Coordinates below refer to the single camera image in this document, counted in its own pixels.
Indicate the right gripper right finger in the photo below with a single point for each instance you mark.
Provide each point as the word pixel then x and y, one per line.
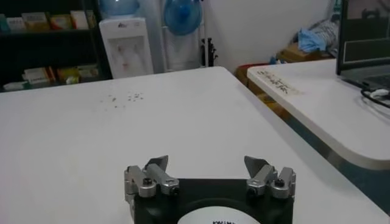
pixel 268 182

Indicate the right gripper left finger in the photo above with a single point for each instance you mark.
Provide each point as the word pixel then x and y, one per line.
pixel 152 179

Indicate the orange printed cardboard box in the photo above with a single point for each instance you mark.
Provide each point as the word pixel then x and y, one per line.
pixel 271 105

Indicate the white side table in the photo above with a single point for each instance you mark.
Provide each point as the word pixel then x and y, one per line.
pixel 329 115

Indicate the handwritten paper label strip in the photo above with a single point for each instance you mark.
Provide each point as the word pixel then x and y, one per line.
pixel 277 83

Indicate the open brown cardboard box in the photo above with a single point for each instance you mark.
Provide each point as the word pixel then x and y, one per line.
pixel 246 71

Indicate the blue white bag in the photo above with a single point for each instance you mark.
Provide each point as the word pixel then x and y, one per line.
pixel 277 61

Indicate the green yellow medicine box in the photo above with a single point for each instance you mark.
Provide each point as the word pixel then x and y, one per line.
pixel 88 71
pixel 67 73

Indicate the small green medicine box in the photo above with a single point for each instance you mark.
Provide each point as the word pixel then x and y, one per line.
pixel 72 80

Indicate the white water dispenser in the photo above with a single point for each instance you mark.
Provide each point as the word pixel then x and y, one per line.
pixel 126 51

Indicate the large brown cardboard box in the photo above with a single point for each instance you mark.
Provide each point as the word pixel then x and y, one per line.
pixel 295 54

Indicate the black tripod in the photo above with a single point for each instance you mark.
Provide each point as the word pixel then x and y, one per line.
pixel 208 51

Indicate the light blue cloth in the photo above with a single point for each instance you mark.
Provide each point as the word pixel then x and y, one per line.
pixel 310 41

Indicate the red white medicine box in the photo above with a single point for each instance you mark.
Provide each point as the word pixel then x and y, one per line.
pixel 38 75

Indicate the white metal jug rack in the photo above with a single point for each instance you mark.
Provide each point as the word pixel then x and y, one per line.
pixel 207 30

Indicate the flat white medicine box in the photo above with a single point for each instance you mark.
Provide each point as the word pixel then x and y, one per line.
pixel 13 86

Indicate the grey laptop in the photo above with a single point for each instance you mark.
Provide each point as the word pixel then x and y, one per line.
pixel 365 45

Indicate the black shelving unit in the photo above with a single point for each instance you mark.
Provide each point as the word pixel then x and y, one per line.
pixel 45 48

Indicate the labelled blue water jug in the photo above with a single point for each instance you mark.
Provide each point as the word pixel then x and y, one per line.
pixel 119 6

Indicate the orange white medicine box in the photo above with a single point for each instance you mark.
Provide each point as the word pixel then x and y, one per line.
pixel 61 22

